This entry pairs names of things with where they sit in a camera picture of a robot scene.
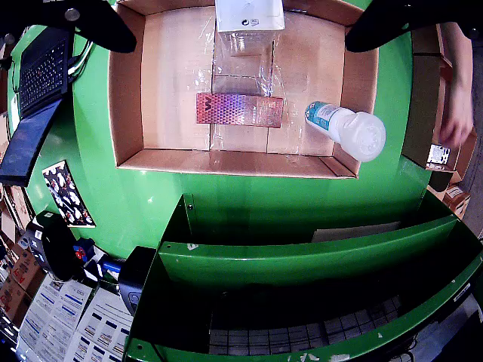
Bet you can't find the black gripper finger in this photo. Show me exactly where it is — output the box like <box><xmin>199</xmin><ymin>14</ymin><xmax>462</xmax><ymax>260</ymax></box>
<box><xmin>0</xmin><ymin>0</ymin><xmax>137</xmax><ymax>54</ymax></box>
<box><xmin>345</xmin><ymin>0</ymin><xmax>483</xmax><ymax>54</ymax></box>

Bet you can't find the tall white carton box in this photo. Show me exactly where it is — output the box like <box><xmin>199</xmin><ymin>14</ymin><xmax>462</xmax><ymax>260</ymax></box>
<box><xmin>211</xmin><ymin>0</ymin><xmax>286</xmax><ymax>96</ymax></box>

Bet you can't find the person's bare forearm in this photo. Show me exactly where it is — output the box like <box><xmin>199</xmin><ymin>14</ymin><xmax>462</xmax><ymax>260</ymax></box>
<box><xmin>439</xmin><ymin>21</ymin><xmax>475</xmax><ymax>114</ymax></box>

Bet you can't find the shallow cardboard tray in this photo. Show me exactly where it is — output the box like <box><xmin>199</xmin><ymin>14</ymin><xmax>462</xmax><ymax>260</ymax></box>
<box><xmin>108</xmin><ymin>0</ymin><xmax>380</xmax><ymax>179</ymax></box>

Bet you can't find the pink holographic product box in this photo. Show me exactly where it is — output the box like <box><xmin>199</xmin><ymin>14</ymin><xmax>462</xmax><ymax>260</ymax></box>
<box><xmin>195</xmin><ymin>93</ymin><xmax>285</xmax><ymax>129</ymax></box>

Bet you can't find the grey cardboard sheet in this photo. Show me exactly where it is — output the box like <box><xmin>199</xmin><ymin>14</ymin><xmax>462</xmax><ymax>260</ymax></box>
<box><xmin>311</xmin><ymin>221</ymin><xmax>402</xmax><ymax>244</ymax></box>

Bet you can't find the cardboard carton red print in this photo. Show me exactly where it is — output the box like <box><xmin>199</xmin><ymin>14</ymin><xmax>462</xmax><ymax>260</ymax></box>
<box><xmin>0</xmin><ymin>244</ymin><xmax>45</xmax><ymax>329</ymax></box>

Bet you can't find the black box device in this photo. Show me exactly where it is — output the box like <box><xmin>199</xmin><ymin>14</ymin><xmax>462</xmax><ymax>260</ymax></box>
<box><xmin>117</xmin><ymin>245</ymin><xmax>158</xmax><ymax>317</ymax></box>

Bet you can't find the person's bare hand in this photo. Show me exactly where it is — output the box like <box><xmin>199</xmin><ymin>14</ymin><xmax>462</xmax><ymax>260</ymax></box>
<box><xmin>439</xmin><ymin>107</ymin><xmax>475</xmax><ymax>149</ymax></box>

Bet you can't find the black laptop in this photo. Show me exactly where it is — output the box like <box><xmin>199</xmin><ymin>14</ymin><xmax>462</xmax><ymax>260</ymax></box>
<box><xmin>0</xmin><ymin>28</ymin><xmax>72</xmax><ymax>188</ymax></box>

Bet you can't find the white bottle teal label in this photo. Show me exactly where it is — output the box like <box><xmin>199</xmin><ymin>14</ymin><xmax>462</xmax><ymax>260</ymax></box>
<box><xmin>304</xmin><ymin>100</ymin><xmax>387</xmax><ymax>163</ymax></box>

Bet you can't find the penguin print card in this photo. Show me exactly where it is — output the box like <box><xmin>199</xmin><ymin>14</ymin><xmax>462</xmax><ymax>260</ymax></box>
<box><xmin>41</xmin><ymin>159</ymin><xmax>97</xmax><ymax>228</ymax></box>

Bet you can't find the black round device on stand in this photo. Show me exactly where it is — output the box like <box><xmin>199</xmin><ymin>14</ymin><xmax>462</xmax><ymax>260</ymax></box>
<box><xmin>25</xmin><ymin>210</ymin><xmax>88</xmax><ymax>283</ymax></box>

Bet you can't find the red blue small object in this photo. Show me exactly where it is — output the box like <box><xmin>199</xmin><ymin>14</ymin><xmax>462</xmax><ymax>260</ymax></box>
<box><xmin>72</xmin><ymin>241</ymin><xmax>94</xmax><ymax>262</ymax></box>

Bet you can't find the green metal shelf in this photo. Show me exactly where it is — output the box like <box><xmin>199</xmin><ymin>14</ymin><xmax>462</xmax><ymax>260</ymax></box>
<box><xmin>122</xmin><ymin>192</ymin><xmax>483</xmax><ymax>362</ymax></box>

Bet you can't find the printed paper sheet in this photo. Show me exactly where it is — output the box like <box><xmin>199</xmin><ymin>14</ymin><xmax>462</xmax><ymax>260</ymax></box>
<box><xmin>70</xmin><ymin>286</ymin><xmax>136</xmax><ymax>362</ymax></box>
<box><xmin>17</xmin><ymin>274</ymin><xmax>94</xmax><ymax>362</ymax></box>

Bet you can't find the grey grid panel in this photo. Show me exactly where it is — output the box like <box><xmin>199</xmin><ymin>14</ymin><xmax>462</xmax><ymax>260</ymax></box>
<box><xmin>208</xmin><ymin>296</ymin><xmax>401</xmax><ymax>356</ymax></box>

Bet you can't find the white cable with adapter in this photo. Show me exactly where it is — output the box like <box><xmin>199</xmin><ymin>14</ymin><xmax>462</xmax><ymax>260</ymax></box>
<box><xmin>67</xmin><ymin>37</ymin><xmax>94</xmax><ymax>78</ymax></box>

